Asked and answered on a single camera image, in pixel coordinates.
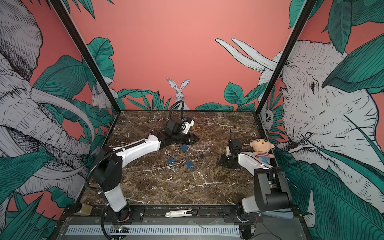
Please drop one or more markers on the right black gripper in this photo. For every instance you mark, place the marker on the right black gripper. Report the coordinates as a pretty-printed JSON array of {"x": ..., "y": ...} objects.
[{"x": 224, "y": 163}]

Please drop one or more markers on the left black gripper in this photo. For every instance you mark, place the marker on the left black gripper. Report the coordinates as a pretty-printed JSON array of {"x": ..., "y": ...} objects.
[{"x": 191, "y": 139}]

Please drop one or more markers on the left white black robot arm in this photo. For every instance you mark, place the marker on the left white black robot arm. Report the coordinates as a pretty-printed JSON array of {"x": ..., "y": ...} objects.
[{"x": 105, "y": 175}]

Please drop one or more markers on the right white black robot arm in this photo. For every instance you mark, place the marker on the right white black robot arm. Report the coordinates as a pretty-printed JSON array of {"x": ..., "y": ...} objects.
[{"x": 271, "y": 188}]

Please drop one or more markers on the plush doll striped shirt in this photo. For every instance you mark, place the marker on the plush doll striped shirt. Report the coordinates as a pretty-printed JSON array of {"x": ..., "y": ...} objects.
[{"x": 261, "y": 150}]

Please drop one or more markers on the white utility knife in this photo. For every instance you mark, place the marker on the white utility knife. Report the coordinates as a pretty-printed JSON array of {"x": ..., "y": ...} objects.
[{"x": 181, "y": 213}]

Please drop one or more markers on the grey oval pad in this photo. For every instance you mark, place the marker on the grey oval pad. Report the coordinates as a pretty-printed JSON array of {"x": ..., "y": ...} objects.
[{"x": 280, "y": 214}]

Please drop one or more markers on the white perforated strip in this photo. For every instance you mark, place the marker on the white perforated strip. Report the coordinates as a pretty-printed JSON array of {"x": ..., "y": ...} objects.
[{"x": 93, "y": 230}]

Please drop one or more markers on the small green circuit board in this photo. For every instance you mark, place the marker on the small green circuit board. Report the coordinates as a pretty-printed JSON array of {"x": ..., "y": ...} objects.
[{"x": 120, "y": 230}]

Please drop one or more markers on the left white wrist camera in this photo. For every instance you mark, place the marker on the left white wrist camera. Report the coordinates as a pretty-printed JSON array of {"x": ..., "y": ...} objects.
[{"x": 188, "y": 123}]

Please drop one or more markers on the right black frame post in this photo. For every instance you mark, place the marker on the right black frame post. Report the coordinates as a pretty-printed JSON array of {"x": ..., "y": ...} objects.
[{"x": 298, "y": 27}]

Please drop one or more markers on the black frame post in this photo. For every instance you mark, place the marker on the black frame post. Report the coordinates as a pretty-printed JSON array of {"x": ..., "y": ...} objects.
[
  {"x": 71, "y": 28},
  {"x": 298, "y": 27}
]

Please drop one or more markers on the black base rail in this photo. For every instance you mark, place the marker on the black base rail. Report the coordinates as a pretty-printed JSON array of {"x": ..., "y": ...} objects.
[{"x": 229, "y": 213}]

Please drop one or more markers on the left black frame post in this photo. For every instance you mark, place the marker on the left black frame post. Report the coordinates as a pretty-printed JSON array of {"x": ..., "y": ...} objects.
[{"x": 71, "y": 28}]

